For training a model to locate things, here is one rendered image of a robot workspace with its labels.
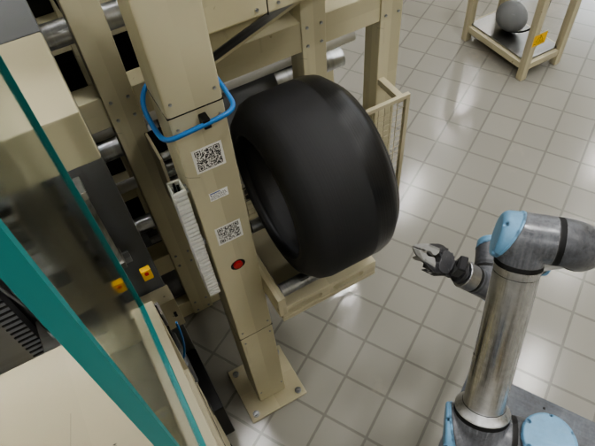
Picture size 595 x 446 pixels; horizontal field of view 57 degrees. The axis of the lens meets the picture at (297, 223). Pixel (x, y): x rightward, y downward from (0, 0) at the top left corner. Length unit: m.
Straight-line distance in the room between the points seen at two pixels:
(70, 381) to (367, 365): 1.57
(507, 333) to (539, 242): 0.25
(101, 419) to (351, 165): 0.82
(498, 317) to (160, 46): 0.99
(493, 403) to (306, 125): 0.87
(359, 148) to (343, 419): 1.43
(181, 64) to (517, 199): 2.47
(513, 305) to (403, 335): 1.33
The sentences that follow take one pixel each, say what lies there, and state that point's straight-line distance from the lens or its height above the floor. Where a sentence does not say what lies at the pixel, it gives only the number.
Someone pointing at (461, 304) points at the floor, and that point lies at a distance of 2.83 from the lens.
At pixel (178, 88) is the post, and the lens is 1.17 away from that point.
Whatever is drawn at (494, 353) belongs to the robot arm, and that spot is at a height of 1.09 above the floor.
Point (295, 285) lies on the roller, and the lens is 1.76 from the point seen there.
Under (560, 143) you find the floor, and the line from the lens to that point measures 3.69.
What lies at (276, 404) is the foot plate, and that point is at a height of 0.01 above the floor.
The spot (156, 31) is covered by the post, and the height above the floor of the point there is 1.85.
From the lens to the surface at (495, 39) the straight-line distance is 4.18.
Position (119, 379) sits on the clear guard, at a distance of 0.51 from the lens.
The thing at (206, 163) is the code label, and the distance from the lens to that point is 1.32.
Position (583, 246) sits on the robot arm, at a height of 1.36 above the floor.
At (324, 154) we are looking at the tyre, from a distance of 1.39.
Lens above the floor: 2.42
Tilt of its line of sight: 52 degrees down
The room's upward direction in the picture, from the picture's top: 6 degrees counter-clockwise
